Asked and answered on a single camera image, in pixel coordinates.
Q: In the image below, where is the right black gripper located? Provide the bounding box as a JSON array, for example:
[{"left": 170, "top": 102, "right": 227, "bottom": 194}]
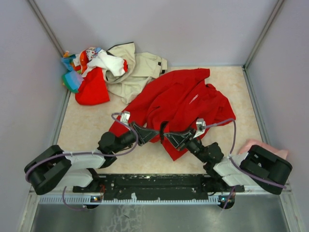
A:
[{"left": 164, "top": 127, "right": 208, "bottom": 163}]

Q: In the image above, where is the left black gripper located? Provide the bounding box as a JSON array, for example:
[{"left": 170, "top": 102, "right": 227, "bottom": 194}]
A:
[{"left": 112, "top": 121, "right": 160, "bottom": 154}]

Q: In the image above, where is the red zip jacket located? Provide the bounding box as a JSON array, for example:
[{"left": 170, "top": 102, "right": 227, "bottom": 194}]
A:
[{"left": 106, "top": 68, "right": 236, "bottom": 163}]

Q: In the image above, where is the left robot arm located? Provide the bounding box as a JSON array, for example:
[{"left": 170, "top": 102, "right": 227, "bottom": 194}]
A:
[{"left": 24, "top": 123, "right": 159, "bottom": 195}]

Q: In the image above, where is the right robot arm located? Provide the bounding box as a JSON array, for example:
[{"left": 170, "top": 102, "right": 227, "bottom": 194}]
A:
[{"left": 163, "top": 129, "right": 293, "bottom": 195}]

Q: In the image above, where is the beige jacket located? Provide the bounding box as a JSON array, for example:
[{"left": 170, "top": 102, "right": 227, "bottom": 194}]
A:
[{"left": 104, "top": 42, "right": 168, "bottom": 104}]

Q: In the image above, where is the pink cloth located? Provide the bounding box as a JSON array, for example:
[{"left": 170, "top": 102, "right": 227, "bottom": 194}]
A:
[{"left": 238, "top": 139, "right": 289, "bottom": 160}]

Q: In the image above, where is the red cloth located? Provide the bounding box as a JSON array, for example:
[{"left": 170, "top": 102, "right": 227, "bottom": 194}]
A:
[{"left": 75, "top": 67, "right": 110, "bottom": 106}]

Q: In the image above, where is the white printed shirt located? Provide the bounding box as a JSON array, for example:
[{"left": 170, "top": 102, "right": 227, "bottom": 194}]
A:
[{"left": 71, "top": 47, "right": 128, "bottom": 77}]

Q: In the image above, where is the colourful striped cloth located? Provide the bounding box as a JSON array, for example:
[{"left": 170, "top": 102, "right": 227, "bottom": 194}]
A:
[{"left": 61, "top": 51, "right": 84, "bottom": 93}]

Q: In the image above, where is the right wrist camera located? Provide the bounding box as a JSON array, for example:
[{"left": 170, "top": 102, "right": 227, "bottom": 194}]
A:
[{"left": 194, "top": 118, "right": 207, "bottom": 138}]

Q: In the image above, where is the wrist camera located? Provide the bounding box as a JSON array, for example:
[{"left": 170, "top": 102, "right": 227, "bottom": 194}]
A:
[
  {"left": 194, "top": 118, "right": 207, "bottom": 138},
  {"left": 120, "top": 111, "right": 130, "bottom": 125}
]

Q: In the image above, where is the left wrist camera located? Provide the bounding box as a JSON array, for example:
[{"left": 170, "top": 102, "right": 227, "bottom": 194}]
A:
[{"left": 120, "top": 111, "right": 130, "bottom": 125}]

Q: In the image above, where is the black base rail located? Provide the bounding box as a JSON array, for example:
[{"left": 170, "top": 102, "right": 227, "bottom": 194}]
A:
[{"left": 73, "top": 174, "right": 232, "bottom": 201}]

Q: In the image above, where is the aluminium frame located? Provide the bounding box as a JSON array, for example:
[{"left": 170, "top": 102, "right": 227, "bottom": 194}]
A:
[{"left": 39, "top": 0, "right": 306, "bottom": 232}]

